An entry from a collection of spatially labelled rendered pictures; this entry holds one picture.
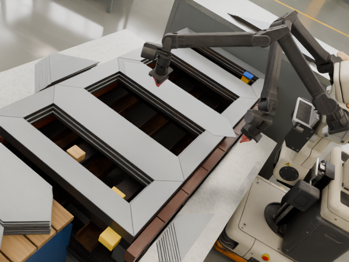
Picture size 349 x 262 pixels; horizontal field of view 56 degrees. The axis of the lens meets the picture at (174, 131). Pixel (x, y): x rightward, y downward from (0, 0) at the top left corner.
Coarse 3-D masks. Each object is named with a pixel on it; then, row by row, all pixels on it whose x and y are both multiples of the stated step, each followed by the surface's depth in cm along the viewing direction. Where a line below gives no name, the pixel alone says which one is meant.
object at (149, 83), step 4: (152, 76) 181; (144, 80) 176; (148, 80) 177; (152, 80) 178; (140, 84) 172; (144, 84) 173; (148, 84) 174; (152, 84) 176; (148, 88) 172; (152, 88) 173
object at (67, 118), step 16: (208, 48) 229; (176, 64) 207; (224, 64) 226; (112, 80) 173; (128, 80) 175; (208, 80) 200; (256, 80) 220; (144, 96) 172; (224, 96) 198; (48, 112) 143; (64, 112) 142; (176, 112) 167; (0, 128) 126; (80, 128) 140; (192, 128) 165; (16, 144) 125; (96, 144) 139; (32, 160) 124; (112, 160) 136; (144, 176) 132; (176, 192) 135; (96, 208) 115; (160, 208) 125; (112, 224) 114; (128, 240) 113
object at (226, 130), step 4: (228, 120) 174; (224, 124) 170; (228, 124) 171; (220, 128) 167; (224, 128) 168; (228, 128) 169; (232, 128) 170; (220, 132) 165; (224, 132) 166; (228, 132) 167; (232, 132) 168; (224, 136) 163; (228, 136) 164
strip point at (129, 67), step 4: (124, 64) 180; (128, 64) 182; (132, 64) 183; (136, 64) 184; (140, 64) 185; (144, 64) 187; (128, 68) 179; (132, 68) 180; (136, 68) 182; (128, 72) 176
